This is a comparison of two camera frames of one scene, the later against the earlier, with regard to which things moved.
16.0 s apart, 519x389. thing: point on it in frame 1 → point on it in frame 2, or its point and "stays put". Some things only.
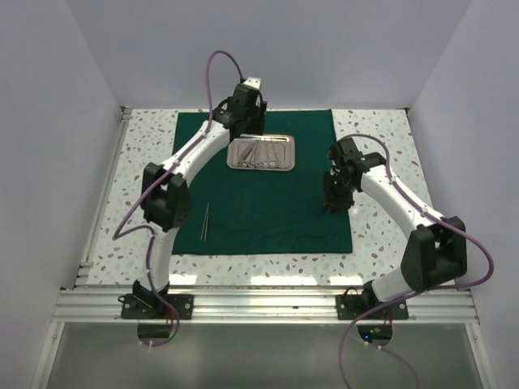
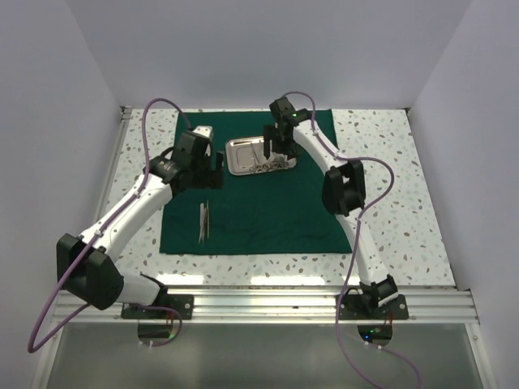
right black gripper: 331,201 → 270,132
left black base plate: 154,306 stays put
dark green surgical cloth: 242,212 stays put
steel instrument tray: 265,152 stays put
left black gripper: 256,126 → 212,178
